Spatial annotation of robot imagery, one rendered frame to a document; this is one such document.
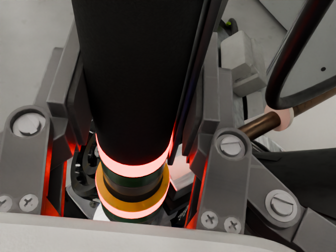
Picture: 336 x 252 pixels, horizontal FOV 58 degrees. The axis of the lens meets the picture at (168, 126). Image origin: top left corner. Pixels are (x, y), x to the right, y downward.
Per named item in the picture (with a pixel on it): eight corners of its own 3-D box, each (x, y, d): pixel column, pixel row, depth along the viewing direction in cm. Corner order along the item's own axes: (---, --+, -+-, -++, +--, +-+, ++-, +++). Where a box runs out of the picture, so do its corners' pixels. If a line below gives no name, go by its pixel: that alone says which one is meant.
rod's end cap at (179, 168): (178, 160, 24) (181, 148, 22) (192, 181, 23) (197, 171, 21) (155, 171, 23) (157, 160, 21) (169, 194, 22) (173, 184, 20)
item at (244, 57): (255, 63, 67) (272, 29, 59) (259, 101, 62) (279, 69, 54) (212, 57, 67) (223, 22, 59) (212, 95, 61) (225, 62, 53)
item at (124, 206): (144, 161, 23) (147, 130, 19) (174, 210, 21) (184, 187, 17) (91, 187, 22) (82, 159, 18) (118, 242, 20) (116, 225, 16)
